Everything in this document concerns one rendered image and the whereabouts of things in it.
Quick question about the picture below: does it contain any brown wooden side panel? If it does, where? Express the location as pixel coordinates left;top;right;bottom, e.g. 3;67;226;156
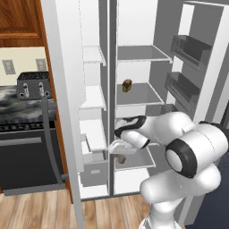
35;0;74;204

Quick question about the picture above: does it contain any black oven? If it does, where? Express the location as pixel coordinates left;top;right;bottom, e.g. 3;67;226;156
0;118;67;197

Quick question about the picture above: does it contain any grey oven handle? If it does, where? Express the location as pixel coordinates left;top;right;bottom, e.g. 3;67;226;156
0;136;43;148

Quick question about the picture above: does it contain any brown wooden cupboard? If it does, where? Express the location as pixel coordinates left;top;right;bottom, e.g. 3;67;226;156
0;0;47;48

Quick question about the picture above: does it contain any grey fridge shelf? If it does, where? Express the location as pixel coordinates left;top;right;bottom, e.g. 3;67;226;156
115;81;165;108
116;45;174;64
114;146;157;172

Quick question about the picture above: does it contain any white fridge door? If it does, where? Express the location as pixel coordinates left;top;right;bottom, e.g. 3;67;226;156
165;0;229;226

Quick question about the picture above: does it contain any grey freezer drawer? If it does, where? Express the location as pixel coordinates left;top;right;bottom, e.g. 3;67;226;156
80;160;110;188

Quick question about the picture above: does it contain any white fridge drawer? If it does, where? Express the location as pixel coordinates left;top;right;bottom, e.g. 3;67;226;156
114;104;148;121
114;167;151;196

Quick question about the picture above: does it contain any white freezer shelf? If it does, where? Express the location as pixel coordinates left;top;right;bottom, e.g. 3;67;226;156
79;118;107;152
82;45;107;67
79;84;107;112

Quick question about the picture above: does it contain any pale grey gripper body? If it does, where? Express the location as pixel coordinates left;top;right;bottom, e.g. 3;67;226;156
107;140;139;157

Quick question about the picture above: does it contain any grey toaster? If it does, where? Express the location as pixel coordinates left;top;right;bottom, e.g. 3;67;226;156
16;71;54;101

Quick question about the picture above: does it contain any beige brown food item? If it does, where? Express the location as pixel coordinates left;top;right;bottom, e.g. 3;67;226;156
116;154;127;165

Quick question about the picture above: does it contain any white fridge cabinet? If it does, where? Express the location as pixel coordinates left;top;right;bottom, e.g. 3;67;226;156
78;0;191;202

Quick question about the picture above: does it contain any white freezer drawer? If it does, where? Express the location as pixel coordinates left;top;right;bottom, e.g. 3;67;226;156
80;133;94;164

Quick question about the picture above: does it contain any grey door bin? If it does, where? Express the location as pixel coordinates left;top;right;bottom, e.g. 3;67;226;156
164;71;201;112
170;34;214;72

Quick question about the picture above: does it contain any grey wall outlet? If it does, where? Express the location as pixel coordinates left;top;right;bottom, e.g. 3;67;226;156
2;59;16;76
35;58;48;72

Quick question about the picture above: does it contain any white freezer door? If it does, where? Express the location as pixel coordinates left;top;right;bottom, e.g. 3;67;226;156
40;0;86;229

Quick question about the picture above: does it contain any grey curved door handle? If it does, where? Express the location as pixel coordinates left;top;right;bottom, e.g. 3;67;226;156
41;96;70;183

